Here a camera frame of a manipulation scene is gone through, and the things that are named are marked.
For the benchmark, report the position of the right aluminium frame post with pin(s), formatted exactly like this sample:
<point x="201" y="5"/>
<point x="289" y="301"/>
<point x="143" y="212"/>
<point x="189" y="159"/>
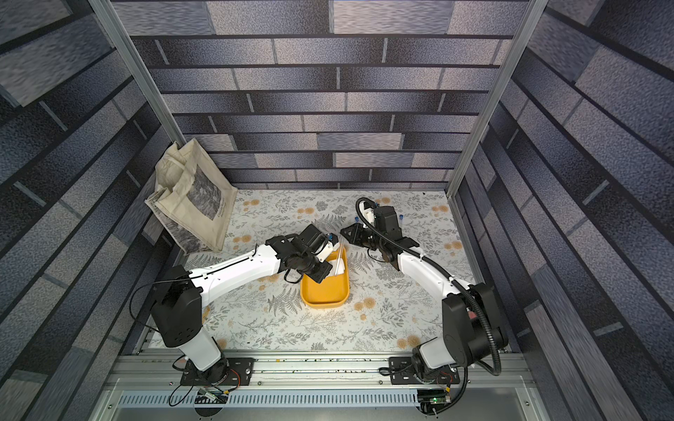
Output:
<point x="521" y="38"/>

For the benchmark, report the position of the yellow plastic tray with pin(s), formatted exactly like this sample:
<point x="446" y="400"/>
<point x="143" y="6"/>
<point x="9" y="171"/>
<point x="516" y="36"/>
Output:
<point x="332" y="292"/>

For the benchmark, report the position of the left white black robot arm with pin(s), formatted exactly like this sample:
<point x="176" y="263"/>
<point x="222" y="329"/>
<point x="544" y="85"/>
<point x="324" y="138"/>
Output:
<point x="179" y="301"/>

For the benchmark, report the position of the white wipe cloth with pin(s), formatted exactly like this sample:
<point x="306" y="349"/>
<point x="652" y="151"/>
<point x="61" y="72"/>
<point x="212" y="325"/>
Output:
<point x="338" y="263"/>

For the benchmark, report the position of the aluminium frame post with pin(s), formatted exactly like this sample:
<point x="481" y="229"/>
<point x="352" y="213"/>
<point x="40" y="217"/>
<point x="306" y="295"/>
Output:
<point x="113" y="26"/>
<point x="521" y="38"/>

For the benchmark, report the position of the clear test tube blue cap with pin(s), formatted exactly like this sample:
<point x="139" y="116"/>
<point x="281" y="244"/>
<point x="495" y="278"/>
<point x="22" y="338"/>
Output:
<point x="334" y="247"/>

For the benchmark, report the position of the left green circuit board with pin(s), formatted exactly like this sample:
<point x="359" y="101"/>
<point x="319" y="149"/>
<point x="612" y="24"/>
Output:
<point x="211" y="397"/>

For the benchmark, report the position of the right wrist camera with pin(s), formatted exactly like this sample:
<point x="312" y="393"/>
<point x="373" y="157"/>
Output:
<point x="385" y="220"/>

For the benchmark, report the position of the beige canvas tote bag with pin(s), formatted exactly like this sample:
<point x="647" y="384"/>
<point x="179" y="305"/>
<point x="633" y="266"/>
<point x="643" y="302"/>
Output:
<point x="192" y="199"/>

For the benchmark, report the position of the white slotted cable duct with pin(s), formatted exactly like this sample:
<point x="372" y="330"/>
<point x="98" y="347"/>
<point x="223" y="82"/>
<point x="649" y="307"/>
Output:
<point x="321" y="398"/>

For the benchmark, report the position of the left aluminium frame post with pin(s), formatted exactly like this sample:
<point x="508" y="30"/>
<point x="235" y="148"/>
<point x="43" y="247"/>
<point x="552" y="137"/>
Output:
<point x="113" y="26"/>

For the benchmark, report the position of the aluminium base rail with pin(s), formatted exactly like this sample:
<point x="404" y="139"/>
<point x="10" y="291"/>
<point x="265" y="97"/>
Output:
<point x="152" y="370"/>

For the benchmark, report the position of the green circuit board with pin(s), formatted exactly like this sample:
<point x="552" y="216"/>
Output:
<point x="211" y="397"/>
<point x="433" y="401"/>

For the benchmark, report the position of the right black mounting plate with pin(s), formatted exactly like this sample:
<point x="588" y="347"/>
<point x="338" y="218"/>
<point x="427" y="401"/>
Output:
<point x="404" y="371"/>

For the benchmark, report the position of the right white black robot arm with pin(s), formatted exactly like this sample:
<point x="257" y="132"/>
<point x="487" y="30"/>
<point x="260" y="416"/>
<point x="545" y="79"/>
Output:
<point x="471" y="319"/>

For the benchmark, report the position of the right green circuit board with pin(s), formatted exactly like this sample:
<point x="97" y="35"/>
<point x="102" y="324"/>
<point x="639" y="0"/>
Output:
<point x="433" y="401"/>

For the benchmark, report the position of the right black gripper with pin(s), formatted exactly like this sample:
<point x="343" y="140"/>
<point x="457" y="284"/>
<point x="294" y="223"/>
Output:
<point x="361" y="235"/>

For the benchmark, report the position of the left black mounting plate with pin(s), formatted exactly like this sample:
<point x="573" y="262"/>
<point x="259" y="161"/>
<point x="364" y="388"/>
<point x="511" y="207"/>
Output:
<point x="228" y="373"/>

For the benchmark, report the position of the black mounting plate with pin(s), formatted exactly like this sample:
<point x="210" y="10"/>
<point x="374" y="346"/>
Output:
<point x="404" y="371"/>
<point x="228" y="373"/>

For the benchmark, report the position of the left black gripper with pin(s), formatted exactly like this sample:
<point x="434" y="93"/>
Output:
<point x="321" y="276"/>

